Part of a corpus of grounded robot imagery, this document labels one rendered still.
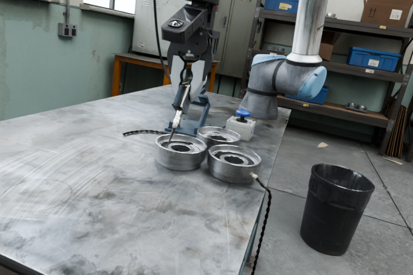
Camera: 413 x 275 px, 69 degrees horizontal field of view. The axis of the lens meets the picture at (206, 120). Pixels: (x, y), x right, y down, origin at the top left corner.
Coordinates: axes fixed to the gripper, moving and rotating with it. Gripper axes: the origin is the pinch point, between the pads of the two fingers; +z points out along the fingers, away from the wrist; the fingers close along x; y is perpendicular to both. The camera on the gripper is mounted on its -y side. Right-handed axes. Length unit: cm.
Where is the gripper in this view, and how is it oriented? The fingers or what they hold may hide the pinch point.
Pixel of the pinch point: (184, 95)
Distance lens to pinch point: 63.2
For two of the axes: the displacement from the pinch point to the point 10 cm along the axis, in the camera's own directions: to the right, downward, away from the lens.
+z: -1.5, 9.5, 2.7
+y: 3.0, -2.1, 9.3
